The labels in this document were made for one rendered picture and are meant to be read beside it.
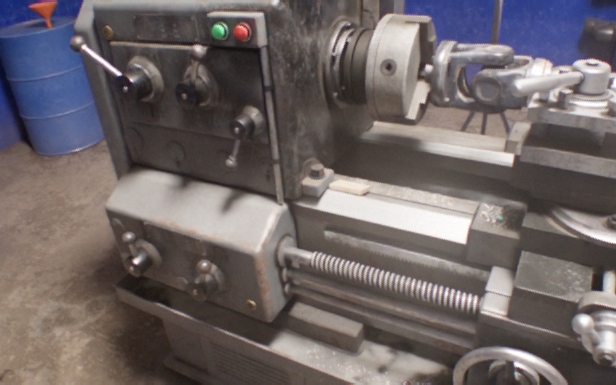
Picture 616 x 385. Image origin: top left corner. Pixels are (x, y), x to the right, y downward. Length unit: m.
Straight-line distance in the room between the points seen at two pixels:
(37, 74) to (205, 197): 2.66
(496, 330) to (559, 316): 0.12
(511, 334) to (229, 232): 0.64
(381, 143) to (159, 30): 0.67
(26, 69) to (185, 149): 2.61
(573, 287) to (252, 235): 0.66
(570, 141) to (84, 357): 1.84
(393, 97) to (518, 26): 3.17
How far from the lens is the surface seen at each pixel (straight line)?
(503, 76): 1.08
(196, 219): 1.23
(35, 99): 3.85
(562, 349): 0.98
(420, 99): 1.13
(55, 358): 2.22
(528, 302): 0.91
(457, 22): 4.29
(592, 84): 0.92
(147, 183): 1.38
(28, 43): 3.74
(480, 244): 1.03
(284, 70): 1.03
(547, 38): 4.21
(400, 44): 1.09
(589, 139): 0.94
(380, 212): 1.11
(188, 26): 1.13
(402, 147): 1.40
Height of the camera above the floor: 1.45
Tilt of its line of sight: 31 degrees down
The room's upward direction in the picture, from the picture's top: 5 degrees counter-clockwise
